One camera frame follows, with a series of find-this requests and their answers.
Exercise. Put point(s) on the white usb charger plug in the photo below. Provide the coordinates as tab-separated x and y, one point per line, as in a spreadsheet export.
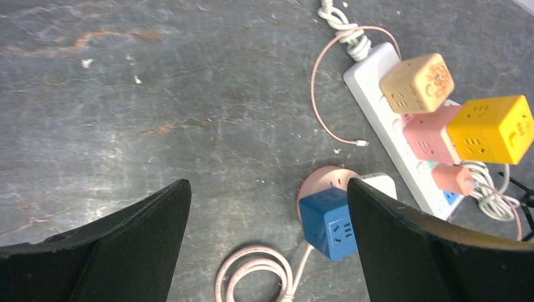
382	182

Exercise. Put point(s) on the beige cube adapter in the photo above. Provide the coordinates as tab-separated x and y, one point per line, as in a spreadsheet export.
418	85

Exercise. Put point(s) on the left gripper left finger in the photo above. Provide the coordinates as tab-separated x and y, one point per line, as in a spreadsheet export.
129	255

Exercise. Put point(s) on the yellow cube adapter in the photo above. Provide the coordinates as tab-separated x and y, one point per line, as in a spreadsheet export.
495	130

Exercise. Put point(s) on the small salmon charger plug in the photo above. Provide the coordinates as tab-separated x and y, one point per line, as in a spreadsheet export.
453	178

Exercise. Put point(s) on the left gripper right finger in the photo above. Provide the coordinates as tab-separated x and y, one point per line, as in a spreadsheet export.
408	255

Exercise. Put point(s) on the grey microphone on stand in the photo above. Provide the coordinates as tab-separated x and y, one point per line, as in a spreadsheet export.
526	204

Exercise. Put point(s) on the pink cube adapter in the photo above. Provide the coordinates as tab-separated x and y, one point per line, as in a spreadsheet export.
428	138

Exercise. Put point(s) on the pink round socket base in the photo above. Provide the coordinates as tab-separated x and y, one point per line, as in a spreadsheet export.
322	179

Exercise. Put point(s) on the blue cube socket adapter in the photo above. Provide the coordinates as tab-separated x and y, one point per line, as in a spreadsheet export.
327	224

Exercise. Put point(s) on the white power strip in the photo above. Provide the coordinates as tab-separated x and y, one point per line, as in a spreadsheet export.
362	79

